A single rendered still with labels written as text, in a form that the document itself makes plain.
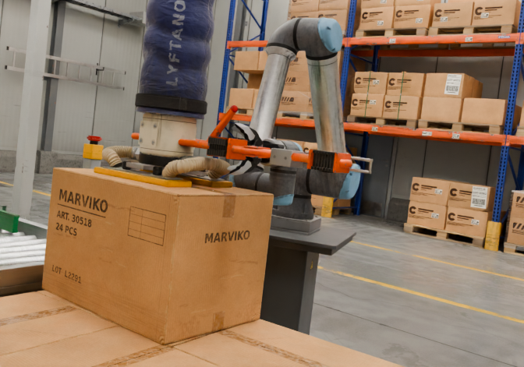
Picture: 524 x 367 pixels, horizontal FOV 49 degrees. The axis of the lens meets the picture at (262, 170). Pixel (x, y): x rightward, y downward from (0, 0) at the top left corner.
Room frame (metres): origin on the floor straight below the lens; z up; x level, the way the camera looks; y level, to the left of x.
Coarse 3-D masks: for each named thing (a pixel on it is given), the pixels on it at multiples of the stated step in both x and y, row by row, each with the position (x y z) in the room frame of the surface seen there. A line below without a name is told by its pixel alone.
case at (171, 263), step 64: (64, 192) 1.78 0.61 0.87; (128, 192) 1.59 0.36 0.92; (192, 192) 1.53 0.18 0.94; (256, 192) 1.74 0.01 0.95; (64, 256) 1.76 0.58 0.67; (128, 256) 1.57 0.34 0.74; (192, 256) 1.51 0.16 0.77; (256, 256) 1.73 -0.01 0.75; (128, 320) 1.55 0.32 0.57; (192, 320) 1.53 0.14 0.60
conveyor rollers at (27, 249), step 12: (0, 240) 2.48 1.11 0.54; (12, 240) 2.53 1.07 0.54; (24, 240) 2.57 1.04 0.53; (36, 240) 2.54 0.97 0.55; (0, 252) 2.29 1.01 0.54; (12, 252) 2.25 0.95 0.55; (24, 252) 2.29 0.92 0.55; (36, 252) 2.33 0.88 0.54; (0, 264) 2.10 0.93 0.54; (12, 264) 2.14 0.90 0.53
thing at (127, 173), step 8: (96, 168) 1.80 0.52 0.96; (104, 168) 1.78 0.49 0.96; (112, 168) 1.77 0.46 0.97; (120, 168) 1.78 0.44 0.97; (128, 168) 1.78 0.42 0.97; (160, 168) 1.69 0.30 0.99; (120, 176) 1.73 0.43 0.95; (128, 176) 1.71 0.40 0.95; (136, 176) 1.68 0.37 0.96; (144, 176) 1.67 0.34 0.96; (152, 176) 1.66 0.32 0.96; (160, 176) 1.66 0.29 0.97; (160, 184) 1.62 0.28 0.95; (168, 184) 1.61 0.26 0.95; (176, 184) 1.63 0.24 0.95; (184, 184) 1.66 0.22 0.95
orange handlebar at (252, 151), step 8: (136, 136) 1.86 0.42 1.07; (184, 144) 1.74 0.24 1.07; (192, 144) 1.71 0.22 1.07; (200, 144) 1.69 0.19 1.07; (232, 152) 1.63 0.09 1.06; (240, 152) 1.60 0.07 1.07; (248, 152) 1.59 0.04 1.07; (256, 152) 1.57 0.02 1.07; (264, 152) 1.55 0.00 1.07; (296, 160) 1.49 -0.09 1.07; (304, 160) 1.48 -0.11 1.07; (344, 160) 1.42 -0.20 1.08
